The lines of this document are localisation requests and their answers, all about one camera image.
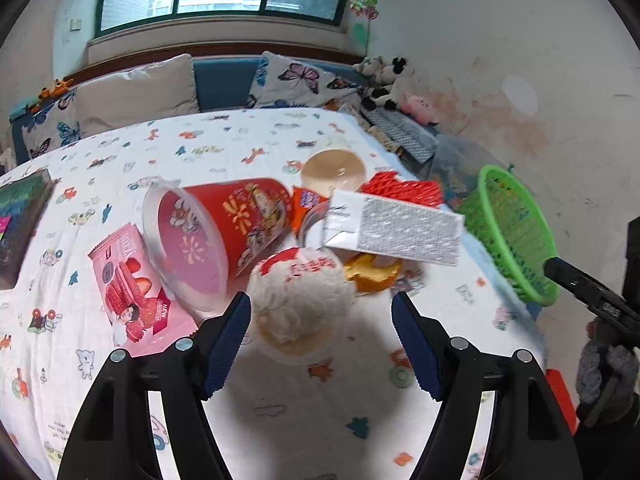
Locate pink cookie box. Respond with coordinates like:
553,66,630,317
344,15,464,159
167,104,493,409
89,223,196,358

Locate yellow wrapper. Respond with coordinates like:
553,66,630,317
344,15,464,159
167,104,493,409
344,254,402,294

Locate clear jelly cup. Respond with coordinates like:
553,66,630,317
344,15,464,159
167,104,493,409
246,247,356,366

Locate white silver carton box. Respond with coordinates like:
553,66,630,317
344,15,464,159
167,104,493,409
322,190,464,266

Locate clear round lidded container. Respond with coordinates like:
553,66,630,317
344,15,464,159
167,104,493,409
297,200,348,249

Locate white paper cup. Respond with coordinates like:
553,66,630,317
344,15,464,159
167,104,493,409
300,136,367,197

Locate grey knit gloved hand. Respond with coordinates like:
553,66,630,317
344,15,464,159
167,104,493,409
576,318,639,428

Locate green plastic basket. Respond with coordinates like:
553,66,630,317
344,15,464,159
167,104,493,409
459,165,559,307

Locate cartoon print table cloth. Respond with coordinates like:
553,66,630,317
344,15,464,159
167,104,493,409
0,107,548,480

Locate red plastic bucket cup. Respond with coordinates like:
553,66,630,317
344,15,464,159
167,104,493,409
142,178,292,312

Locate clear plastic storage bin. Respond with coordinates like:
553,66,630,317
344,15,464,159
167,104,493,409
428,133,503,210

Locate colourful puzzle box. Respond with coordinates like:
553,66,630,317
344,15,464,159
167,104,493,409
0,169,54,290

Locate grey patterned cloth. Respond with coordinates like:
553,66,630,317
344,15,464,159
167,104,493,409
361,107,437,164

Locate red foam fruit net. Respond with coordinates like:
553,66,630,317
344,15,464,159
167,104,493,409
359,171,445,208

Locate pink plush toy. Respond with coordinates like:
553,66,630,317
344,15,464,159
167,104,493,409
400,94,440,126

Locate orange snack wrapper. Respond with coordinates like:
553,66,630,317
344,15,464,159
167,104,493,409
290,186,328,235

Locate left butterfly print pillow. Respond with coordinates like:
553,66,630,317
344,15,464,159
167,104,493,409
21,90,82,159

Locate butterfly print pillow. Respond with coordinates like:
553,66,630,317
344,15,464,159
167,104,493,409
21,90,82,159
246,51,362,108

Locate black white plush cow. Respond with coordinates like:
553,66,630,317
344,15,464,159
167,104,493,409
352,56,413,112

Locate orange toy on sofa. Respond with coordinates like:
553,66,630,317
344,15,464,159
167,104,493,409
26,77,73,113

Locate beige cushion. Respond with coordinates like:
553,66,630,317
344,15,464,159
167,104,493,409
75,54,200,136

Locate blue sofa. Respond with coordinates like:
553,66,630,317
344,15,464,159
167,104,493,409
8,55,371,166

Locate colourful pinwheel decoration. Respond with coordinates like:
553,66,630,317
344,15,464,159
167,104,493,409
349,0,378,55

